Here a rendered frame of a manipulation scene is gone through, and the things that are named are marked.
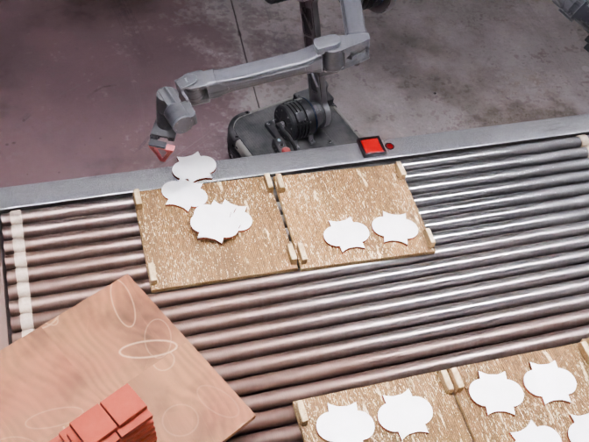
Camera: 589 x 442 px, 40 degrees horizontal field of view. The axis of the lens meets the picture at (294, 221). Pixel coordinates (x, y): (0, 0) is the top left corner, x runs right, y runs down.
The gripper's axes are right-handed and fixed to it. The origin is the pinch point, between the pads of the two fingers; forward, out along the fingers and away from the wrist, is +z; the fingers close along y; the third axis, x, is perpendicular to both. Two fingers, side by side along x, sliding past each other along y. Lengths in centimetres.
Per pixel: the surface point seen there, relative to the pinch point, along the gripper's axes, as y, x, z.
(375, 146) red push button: 36, -60, 19
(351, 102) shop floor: 160, -57, 113
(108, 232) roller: -17.3, 12.3, 21.1
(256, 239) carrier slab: -11.1, -29.0, 18.8
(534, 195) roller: 29, -112, 20
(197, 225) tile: -12.4, -12.1, 16.1
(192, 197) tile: -1.1, -8.1, 18.1
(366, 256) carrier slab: -9, -61, 19
